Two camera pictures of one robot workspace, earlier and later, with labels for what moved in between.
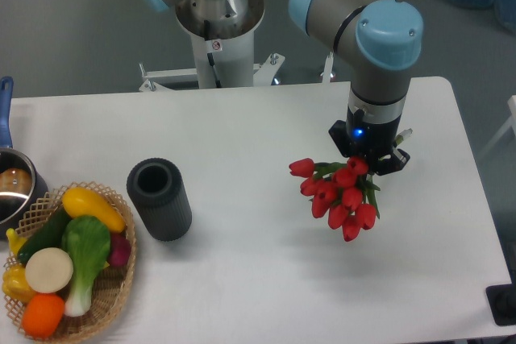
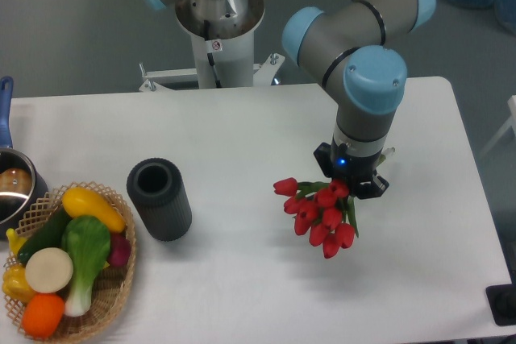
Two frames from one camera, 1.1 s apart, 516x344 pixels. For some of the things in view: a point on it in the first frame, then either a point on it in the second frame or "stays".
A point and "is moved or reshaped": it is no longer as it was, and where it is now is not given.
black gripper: x=359 y=136 → x=350 y=168
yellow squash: x=81 y=201 stays
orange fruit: x=42 y=313 stays
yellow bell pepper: x=15 y=284 stays
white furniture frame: x=512 y=106 stays
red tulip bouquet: x=341 y=192 is moved or reshaped
